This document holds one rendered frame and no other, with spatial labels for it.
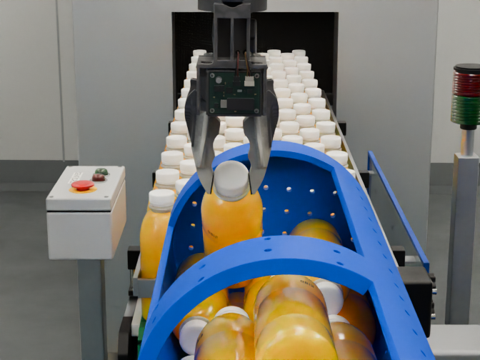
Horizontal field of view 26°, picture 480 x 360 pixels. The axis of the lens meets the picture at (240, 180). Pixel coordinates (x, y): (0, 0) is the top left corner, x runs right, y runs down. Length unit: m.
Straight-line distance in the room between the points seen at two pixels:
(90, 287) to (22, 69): 4.03
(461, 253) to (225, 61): 0.98
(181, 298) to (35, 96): 4.80
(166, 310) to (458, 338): 0.85
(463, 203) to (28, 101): 4.07
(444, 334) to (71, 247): 0.61
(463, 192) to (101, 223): 0.66
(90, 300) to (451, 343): 0.59
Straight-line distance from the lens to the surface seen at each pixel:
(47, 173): 5.78
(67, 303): 4.17
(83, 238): 1.62
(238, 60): 1.04
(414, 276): 1.57
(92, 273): 1.73
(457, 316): 1.97
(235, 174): 1.13
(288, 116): 2.20
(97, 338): 1.77
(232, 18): 1.03
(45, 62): 5.67
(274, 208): 1.39
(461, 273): 1.94
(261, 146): 1.08
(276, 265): 0.93
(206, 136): 1.09
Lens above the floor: 1.55
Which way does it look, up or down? 15 degrees down
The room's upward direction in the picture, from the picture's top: straight up
